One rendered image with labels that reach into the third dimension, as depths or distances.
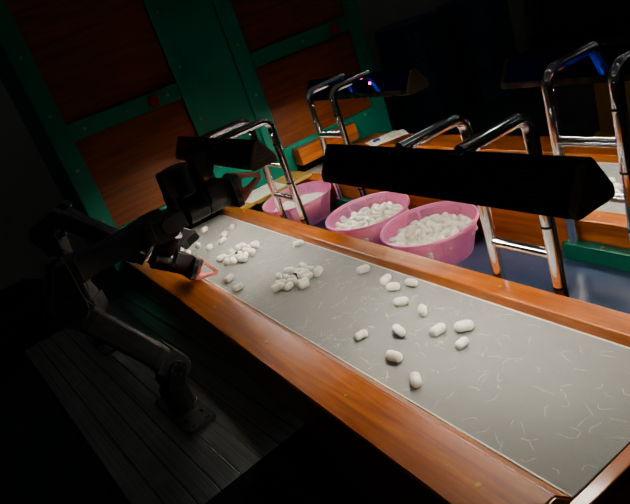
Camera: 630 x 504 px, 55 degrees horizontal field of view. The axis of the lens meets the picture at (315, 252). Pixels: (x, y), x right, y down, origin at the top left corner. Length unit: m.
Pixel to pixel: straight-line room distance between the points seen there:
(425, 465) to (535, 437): 0.17
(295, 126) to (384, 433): 1.77
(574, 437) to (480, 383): 0.19
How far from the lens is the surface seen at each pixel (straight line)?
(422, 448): 0.95
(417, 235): 1.66
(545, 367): 1.09
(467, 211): 1.70
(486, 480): 0.89
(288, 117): 2.55
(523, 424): 0.99
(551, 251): 1.19
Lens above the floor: 1.40
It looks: 22 degrees down
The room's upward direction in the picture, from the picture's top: 20 degrees counter-clockwise
